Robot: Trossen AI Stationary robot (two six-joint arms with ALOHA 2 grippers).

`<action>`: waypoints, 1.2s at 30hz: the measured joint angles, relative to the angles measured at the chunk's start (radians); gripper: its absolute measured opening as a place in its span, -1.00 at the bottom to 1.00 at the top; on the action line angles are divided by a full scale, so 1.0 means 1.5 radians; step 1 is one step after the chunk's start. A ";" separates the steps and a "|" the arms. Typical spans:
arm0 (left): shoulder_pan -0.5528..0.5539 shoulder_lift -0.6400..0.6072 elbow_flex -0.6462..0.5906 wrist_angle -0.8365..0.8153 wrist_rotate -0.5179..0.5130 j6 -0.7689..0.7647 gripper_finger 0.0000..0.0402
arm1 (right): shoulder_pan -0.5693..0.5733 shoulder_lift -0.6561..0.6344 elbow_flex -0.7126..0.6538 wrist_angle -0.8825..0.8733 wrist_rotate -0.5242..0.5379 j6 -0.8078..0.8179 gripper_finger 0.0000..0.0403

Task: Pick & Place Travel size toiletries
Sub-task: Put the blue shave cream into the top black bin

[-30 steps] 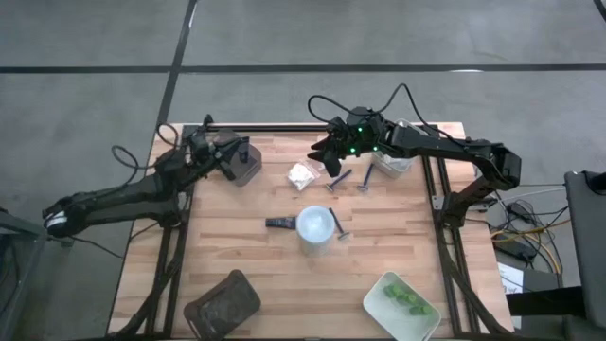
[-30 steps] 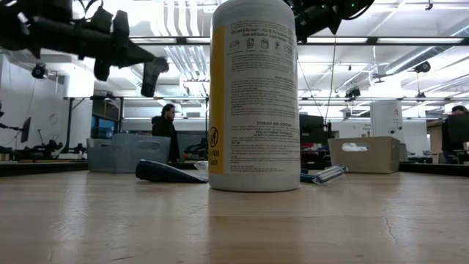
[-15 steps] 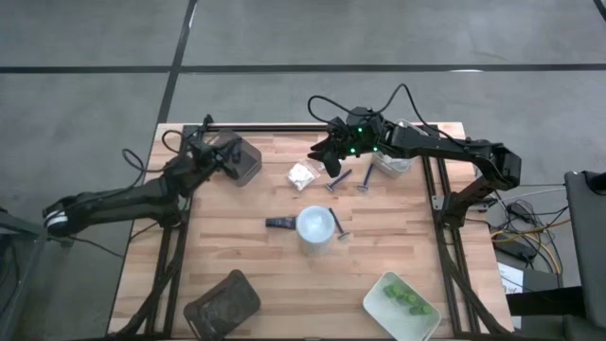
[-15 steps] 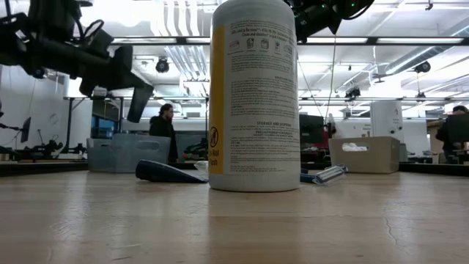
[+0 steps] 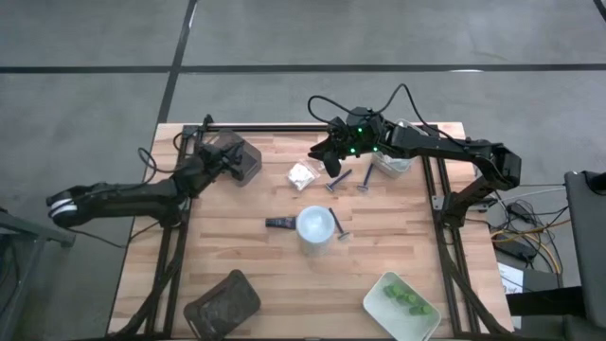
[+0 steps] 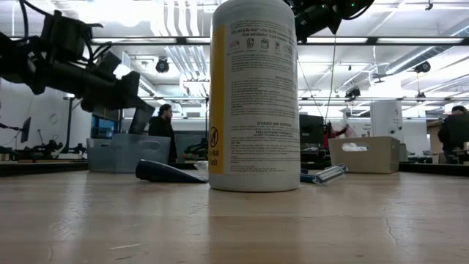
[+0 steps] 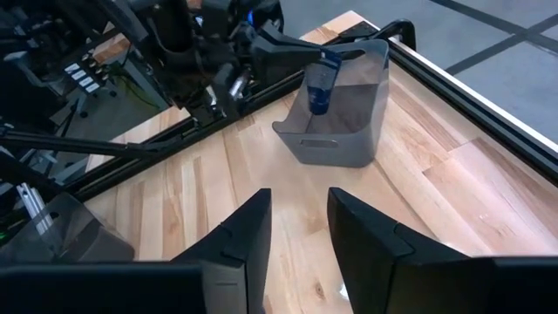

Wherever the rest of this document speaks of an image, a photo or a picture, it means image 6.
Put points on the clear bag of cotton pads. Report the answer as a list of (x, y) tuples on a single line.
[(202, 166)]

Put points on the black hanging ceiling camera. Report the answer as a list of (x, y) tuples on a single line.
[(423, 67), (162, 66)]

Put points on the black aluminium table frame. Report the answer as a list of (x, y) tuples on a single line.
[(44, 169)]

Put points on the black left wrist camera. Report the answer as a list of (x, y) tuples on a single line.
[(62, 36)]

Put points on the white wipes canister yellow label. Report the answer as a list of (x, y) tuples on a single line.
[(256, 110)]

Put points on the black overhead frame bar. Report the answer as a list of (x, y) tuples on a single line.
[(403, 40)]

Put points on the person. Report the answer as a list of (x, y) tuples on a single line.
[(454, 132), (161, 128), (328, 135)]

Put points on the black monitor on arm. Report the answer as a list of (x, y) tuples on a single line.
[(25, 130)]

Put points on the black background workstation frame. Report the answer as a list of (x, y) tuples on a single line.
[(69, 124)]

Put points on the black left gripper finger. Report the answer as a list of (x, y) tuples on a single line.
[(130, 89)]

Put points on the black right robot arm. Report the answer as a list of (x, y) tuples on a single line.
[(357, 4)]

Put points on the blue disposable razor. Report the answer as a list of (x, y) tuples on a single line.
[(329, 175)]

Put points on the dark computer monitor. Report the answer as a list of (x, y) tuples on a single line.
[(311, 132)]

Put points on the black background robot arm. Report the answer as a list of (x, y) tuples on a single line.
[(44, 150)]

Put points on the blue screen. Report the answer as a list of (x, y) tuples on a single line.
[(104, 128)]

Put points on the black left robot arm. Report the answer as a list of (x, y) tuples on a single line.
[(18, 62)]

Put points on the grey translucent plastic bin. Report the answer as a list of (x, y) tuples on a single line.
[(128, 154)]

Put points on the black hanging ceiling device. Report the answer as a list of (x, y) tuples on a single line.
[(352, 93)]

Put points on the dark blue toiletry tube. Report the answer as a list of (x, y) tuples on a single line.
[(161, 174), (142, 121)]

